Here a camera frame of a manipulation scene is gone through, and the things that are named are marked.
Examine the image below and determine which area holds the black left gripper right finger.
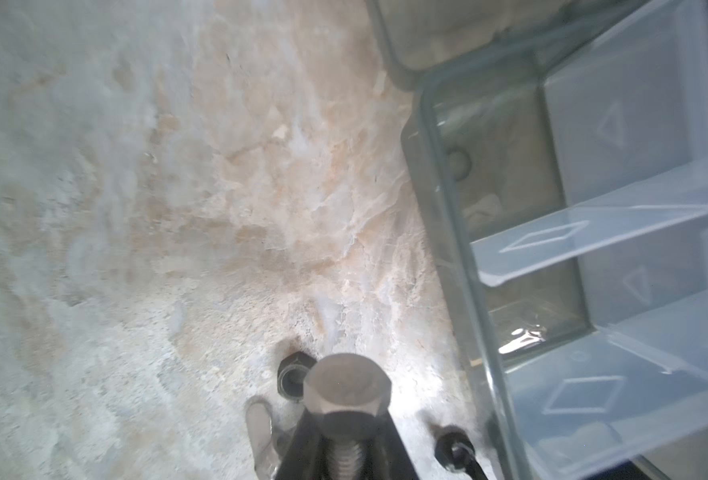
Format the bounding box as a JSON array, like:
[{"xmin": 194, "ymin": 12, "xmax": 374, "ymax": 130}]
[{"xmin": 365, "ymin": 413, "xmax": 419, "ymax": 480}]

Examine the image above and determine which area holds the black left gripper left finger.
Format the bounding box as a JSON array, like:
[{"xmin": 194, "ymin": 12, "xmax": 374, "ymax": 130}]
[{"xmin": 275, "ymin": 413, "xmax": 328, "ymax": 480}]

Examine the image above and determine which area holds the silver hex bolt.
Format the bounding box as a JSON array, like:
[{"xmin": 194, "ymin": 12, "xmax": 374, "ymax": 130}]
[{"xmin": 303, "ymin": 353, "xmax": 392, "ymax": 479}]

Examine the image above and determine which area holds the green plastic organizer box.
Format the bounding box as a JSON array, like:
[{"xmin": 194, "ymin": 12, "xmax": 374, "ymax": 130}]
[{"xmin": 367, "ymin": 1, "xmax": 708, "ymax": 479}]

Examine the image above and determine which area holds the silver wing nut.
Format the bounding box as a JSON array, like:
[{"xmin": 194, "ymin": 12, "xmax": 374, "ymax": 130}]
[{"xmin": 245, "ymin": 396, "xmax": 290, "ymax": 480}]

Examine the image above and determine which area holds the black wing nut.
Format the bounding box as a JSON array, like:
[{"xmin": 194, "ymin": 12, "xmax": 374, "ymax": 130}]
[{"xmin": 434, "ymin": 426, "xmax": 488, "ymax": 480}]

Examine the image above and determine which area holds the black hex nut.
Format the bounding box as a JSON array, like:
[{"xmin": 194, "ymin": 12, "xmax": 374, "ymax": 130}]
[{"xmin": 277, "ymin": 351, "xmax": 317, "ymax": 402}]

